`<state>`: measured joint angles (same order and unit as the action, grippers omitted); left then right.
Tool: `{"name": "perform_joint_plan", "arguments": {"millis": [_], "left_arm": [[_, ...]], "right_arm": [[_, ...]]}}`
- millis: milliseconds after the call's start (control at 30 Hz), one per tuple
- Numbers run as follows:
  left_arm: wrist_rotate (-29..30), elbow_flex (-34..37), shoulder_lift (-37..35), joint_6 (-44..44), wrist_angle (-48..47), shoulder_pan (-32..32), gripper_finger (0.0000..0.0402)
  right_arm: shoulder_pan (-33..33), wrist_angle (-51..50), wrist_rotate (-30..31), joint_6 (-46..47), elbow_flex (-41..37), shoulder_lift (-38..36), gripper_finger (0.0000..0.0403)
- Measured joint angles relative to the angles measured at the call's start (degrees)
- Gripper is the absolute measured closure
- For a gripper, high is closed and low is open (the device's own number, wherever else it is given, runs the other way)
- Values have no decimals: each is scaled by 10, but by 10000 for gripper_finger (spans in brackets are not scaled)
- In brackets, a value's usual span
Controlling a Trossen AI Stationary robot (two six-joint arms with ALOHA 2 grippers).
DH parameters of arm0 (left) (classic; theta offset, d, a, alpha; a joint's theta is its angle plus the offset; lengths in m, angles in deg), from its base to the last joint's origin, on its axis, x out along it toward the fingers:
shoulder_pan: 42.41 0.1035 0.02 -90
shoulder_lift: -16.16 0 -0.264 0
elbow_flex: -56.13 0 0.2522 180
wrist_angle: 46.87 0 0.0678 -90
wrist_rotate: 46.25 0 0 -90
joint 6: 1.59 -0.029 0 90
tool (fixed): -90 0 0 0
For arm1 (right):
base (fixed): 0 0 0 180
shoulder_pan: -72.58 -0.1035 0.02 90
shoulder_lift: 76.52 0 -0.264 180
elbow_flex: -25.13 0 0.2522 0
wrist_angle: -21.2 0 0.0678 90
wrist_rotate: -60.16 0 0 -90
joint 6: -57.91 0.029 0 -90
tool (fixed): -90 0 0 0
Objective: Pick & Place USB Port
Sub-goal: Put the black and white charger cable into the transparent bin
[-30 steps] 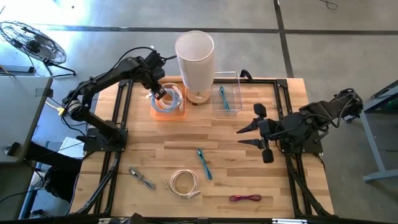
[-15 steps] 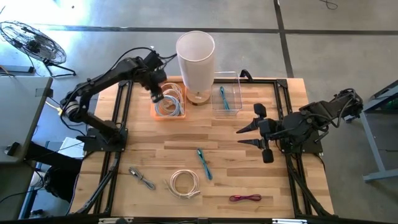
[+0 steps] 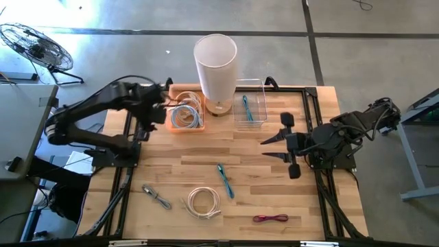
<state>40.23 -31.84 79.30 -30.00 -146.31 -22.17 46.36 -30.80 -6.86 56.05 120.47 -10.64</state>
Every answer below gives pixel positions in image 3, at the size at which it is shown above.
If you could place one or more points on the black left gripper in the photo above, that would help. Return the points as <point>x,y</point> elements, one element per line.
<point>152,103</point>

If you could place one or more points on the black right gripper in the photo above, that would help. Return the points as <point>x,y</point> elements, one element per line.
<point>299,145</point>

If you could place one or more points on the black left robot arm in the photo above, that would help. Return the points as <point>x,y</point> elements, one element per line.
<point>85,108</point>

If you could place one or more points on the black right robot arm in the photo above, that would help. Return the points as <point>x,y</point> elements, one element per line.
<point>360,120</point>

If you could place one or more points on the orange translucent plastic bin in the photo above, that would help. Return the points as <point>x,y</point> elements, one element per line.
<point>185,129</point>

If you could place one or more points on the clear plastic bin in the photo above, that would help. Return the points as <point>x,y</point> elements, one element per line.
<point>257,113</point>

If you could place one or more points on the white shade wooden base lamp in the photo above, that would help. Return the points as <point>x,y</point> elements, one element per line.
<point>216,75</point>

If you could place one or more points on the white paper sheet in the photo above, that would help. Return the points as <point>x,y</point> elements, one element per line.
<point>80,163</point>

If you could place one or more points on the black floor fan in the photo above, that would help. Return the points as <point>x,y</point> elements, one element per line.
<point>37,48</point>

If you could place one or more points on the black office chair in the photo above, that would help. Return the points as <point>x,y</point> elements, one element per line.
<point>65,202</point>

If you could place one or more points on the grey desk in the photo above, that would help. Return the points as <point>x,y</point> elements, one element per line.
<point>20,130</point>

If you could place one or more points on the grey power strip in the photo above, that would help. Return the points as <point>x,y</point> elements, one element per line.
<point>20,76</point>

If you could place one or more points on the small black desk device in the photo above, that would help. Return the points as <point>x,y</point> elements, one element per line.
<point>13,164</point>

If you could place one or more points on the black aluminium table frame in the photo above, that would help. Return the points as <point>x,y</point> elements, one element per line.
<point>291,90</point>

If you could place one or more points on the silver metal bracket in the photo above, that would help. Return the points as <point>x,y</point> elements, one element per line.
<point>319,244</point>
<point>127,243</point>

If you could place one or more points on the grey metal table frame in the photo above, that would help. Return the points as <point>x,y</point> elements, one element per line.
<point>411,161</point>

